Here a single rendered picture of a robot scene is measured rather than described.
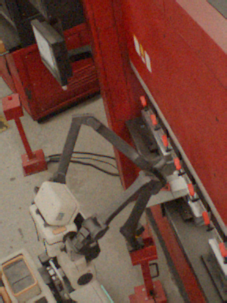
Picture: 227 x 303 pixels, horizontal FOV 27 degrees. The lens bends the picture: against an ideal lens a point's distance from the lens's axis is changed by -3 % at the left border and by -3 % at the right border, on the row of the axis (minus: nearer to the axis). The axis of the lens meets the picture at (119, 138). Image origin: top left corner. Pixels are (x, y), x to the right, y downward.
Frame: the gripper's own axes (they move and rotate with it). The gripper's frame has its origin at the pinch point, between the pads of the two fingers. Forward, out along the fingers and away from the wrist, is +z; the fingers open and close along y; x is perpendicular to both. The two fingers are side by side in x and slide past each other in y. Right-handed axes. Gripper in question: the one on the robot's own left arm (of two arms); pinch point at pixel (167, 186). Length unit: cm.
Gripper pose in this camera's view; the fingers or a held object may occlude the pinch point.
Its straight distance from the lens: 280.0
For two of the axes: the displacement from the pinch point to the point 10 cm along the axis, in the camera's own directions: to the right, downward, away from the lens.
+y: -2.5, -6.1, 7.5
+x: -7.8, 5.9, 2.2
